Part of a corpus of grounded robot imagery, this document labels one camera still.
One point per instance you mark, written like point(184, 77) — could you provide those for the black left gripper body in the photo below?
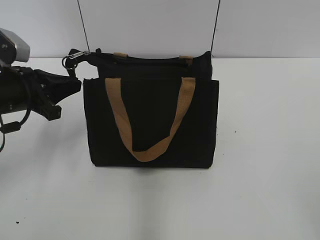
point(35, 89)

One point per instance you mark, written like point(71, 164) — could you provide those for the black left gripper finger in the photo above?
point(60, 87)
point(49, 109)

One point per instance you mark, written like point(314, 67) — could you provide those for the silver carabiner with ring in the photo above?
point(69, 62)

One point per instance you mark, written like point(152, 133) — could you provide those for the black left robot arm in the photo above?
point(24, 88)

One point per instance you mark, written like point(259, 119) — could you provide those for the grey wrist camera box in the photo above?
point(13, 48)

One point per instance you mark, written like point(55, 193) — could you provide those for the tan front bag handle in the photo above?
point(185, 96)

